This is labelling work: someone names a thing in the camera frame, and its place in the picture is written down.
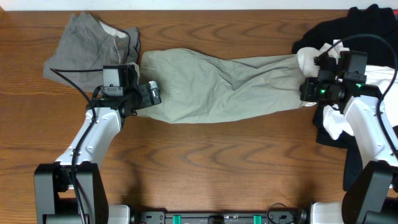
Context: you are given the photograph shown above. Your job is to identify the white t-shirt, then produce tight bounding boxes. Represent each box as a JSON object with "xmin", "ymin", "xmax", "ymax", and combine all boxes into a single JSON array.
[{"xmin": 297, "ymin": 43, "xmax": 397, "ymax": 140}]

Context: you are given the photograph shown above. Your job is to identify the khaki green shorts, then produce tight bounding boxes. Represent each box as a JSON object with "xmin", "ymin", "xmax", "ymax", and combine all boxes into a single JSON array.
[{"xmin": 137, "ymin": 49, "xmax": 306, "ymax": 124}]

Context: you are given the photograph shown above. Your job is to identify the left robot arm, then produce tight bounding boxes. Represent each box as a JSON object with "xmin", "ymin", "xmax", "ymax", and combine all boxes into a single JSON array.
[{"xmin": 34, "ymin": 63, "xmax": 162, "ymax": 224}]

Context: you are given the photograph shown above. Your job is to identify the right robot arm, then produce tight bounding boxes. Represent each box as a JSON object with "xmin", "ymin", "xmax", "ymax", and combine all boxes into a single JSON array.
[{"xmin": 300, "ymin": 51, "xmax": 397, "ymax": 224}]

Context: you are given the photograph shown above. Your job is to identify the black garment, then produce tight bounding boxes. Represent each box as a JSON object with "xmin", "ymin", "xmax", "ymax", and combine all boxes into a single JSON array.
[{"xmin": 292, "ymin": 4, "xmax": 397, "ymax": 191}]

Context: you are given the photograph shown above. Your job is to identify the folded dark grey shorts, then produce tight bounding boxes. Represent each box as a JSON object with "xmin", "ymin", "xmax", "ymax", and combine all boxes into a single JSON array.
[{"xmin": 43, "ymin": 12, "xmax": 141, "ymax": 92}]

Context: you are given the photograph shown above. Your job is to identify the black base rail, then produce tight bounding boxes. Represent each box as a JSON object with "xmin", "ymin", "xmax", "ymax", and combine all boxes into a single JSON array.
[{"xmin": 128, "ymin": 203, "xmax": 310, "ymax": 224}]

